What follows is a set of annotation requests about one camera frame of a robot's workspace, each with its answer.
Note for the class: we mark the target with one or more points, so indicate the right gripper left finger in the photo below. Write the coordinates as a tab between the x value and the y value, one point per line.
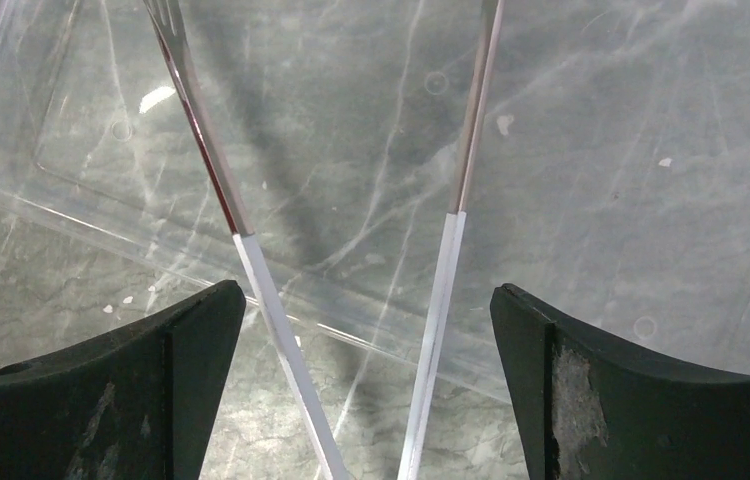
137	402

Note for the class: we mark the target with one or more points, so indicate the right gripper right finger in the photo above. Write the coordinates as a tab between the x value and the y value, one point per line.
592	405

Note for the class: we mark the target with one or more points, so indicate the white handled metal tongs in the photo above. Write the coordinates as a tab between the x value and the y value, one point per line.
340	119

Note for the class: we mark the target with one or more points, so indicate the clear plastic tray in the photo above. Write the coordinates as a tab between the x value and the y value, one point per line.
612	177

